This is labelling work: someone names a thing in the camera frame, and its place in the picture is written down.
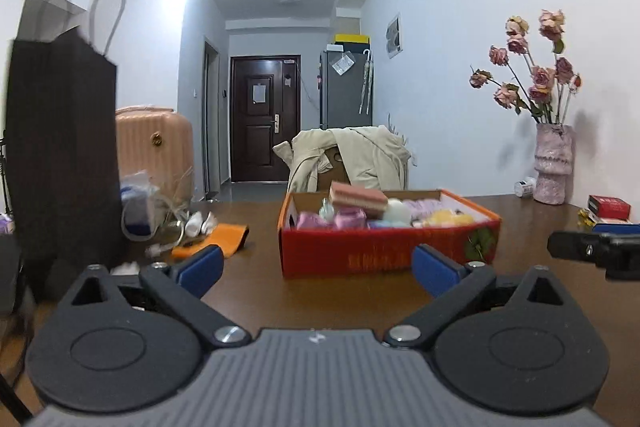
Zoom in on blue small box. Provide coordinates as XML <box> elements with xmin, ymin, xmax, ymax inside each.
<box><xmin>592</xmin><ymin>222</ymin><xmax>640</xmax><ymax>236</ymax></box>

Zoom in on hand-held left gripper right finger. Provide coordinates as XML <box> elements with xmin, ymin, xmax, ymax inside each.
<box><xmin>383</xmin><ymin>243</ymin><xmax>584</xmax><ymax>350</ymax></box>

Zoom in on grey refrigerator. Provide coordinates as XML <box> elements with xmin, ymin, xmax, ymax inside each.
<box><xmin>319</xmin><ymin>49</ymin><xmax>374</xmax><ymax>130</ymax></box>

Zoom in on orange cloth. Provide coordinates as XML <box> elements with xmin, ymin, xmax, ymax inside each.
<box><xmin>171</xmin><ymin>223</ymin><xmax>250</xmax><ymax>261</ymax></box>

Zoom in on beige coat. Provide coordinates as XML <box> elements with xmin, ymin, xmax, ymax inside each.
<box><xmin>273</xmin><ymin>125</ymin><xmax>412</xmax><ymax>196</ymax></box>

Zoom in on paper note on refrigerator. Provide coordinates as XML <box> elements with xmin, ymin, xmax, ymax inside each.
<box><xmin>330</xmin><ymin>52</ymin><xmax>356</xmax><ymax>76</ymax></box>

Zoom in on framed wall panel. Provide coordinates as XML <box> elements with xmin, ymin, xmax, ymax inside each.
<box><xmin>385</xmin><ymin>12</ymin><xmax>404</xmax><ymax>60</ymax></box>

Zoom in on red small box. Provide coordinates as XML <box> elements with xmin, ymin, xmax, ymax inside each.
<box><xmin>587</xmin><ymin>195</ymin><xmax>631</xmax><ymax>222</ymax></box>

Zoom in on yellow plush toy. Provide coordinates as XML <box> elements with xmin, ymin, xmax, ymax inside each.
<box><xmin>424</xmin><ymin>209</ymin><xmax>474</xmax><ymax>228</ymax></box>

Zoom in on black paper bag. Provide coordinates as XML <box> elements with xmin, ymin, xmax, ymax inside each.
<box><xmin>6</xmin><ymin>0</ymin><xmax>127</xmax><ymax>304</ymax></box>

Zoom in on grey paper bag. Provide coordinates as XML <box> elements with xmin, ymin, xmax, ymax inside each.
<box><xmin>15</xmin><ymin>0</ymin><xmax>87</xmax><ymax>44</ymax></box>

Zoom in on yellow box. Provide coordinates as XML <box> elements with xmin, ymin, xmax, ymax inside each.
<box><xmin>333</xmin><ymin>34</ymin><xmax>372</xmax><ymax>53</ymax></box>

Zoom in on pink striped sponge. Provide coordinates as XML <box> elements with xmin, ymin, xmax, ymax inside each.
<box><xmin>328</xmin><ymin>180</ymin><xmax>390</xmax><ymax>214</ymax></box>

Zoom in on white foam ball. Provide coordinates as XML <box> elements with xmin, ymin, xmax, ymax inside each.
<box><xmin>384</xmin><ymin>199</ymin><xmax>412</xmax><ymax>226</ymax></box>

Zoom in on white plastic bottle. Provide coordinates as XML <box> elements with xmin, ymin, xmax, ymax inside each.
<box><xmin>182</xmin><ymin>212</ymin><xmax>204</xmax><ymax>238</ymax></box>

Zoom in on lavender knit cloth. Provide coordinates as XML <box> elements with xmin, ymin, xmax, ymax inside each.
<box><xmin>402</xmin><ymin>199</ymin><xmax>442</xmax><ymax>221</ymax></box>

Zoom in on pink suitcase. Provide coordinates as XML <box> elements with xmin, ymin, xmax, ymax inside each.
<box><xmin>114</xmin><ymin>105</ymin><xmax>195</xmax><ymax>208</ymax></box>

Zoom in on folded umbrella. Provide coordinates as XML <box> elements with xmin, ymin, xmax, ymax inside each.
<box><xmin>358</xmin><ymin>49</ymin><xmax>374</xmax><ymax>116</ymax></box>

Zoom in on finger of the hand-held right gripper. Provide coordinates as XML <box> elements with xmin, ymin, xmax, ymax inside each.
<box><xmin>547</xmin><ymin>230</ymin><xmax>609</xmax><ymax>264</ymax></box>

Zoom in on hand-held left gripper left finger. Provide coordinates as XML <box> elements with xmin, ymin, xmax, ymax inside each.
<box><xmin>55</xmin><ymin>244</ymin><xmax>253</xmax><ymax>350</ymax></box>

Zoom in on pink textured vase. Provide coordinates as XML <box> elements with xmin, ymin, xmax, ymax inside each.
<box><xmin>532</xmin><ymin>122</ymin><xmax>575</xmax><ymax>206</ymax></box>

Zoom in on purple satin cloth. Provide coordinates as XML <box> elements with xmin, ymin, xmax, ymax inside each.
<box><xmin>296</xmin><ymin>207</ymin><xmax>369</xmax><ymax>231</ymax></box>

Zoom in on dark brown entrance door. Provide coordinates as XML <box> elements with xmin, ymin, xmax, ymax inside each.
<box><xmin>229</xmin><ymin>55</ymin><xmax>302</xmax><ymax>184</ymax></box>

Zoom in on grey side door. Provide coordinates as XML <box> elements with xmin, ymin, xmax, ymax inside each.
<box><xmin>202</xmin><ymin>36</ymin><xmax>221</xmax><ymax>198</ymax></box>

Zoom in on dried pink rose bouquet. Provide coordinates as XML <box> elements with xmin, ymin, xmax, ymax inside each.
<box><xmin>468</xmin><ymin>9</ymin><xmax>583</xmax><ymax>126</ymax></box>

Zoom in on orange-red cardboard box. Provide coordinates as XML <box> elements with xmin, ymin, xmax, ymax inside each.
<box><xmin>278</xmin><ymin>189</ymin><xmax>503</xmax><ymax>281</ymax></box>

